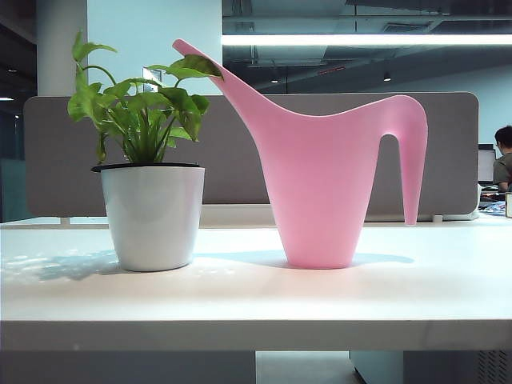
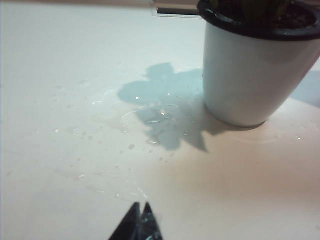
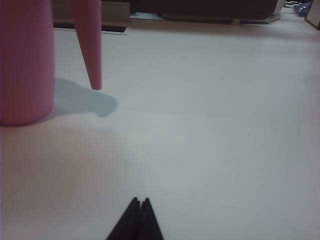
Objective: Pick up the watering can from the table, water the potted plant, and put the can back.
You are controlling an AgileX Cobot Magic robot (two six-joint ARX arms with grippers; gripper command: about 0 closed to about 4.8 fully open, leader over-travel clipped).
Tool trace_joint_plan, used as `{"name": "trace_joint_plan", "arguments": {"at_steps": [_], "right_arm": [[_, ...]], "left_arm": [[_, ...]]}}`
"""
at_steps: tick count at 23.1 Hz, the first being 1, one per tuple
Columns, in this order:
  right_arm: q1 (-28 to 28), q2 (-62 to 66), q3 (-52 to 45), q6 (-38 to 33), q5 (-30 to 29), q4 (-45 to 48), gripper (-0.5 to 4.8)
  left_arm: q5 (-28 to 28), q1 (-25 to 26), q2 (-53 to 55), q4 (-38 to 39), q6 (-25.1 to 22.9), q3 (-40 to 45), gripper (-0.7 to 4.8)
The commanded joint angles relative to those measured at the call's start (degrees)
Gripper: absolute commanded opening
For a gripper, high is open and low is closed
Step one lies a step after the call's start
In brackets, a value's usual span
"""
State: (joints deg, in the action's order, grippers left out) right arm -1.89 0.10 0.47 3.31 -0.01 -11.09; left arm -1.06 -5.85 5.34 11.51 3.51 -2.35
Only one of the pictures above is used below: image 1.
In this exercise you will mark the small sign on pillar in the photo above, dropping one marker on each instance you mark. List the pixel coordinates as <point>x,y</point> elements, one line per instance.
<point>154,74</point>

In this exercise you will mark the computer monitor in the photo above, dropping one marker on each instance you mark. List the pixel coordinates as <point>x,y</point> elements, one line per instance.
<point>486,164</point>

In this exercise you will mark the grey fabric desk partition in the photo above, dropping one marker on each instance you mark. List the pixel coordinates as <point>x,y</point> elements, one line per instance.
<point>60,160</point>

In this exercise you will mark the red ceiling sign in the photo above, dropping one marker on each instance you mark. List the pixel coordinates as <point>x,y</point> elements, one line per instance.
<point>331,71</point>

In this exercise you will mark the small box with dark frame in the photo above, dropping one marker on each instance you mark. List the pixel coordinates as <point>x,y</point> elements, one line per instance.
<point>509,205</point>

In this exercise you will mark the green plant in white pot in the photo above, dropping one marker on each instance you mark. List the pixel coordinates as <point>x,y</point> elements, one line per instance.
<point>152,220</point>

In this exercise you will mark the long ceiling light strip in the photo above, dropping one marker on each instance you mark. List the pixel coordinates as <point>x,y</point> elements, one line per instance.
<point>360,40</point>

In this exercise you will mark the black ceiling spot lamp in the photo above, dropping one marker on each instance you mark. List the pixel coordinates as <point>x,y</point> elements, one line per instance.
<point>386,77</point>

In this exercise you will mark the ceiling air vent grille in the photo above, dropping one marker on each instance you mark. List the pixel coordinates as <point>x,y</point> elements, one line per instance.
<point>408,27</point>

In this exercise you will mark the pink plastic watering can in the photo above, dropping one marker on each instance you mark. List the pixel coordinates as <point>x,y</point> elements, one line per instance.
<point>320,180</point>

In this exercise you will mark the person in dark shirt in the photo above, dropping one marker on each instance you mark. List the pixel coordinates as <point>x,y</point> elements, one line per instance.
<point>505,168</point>

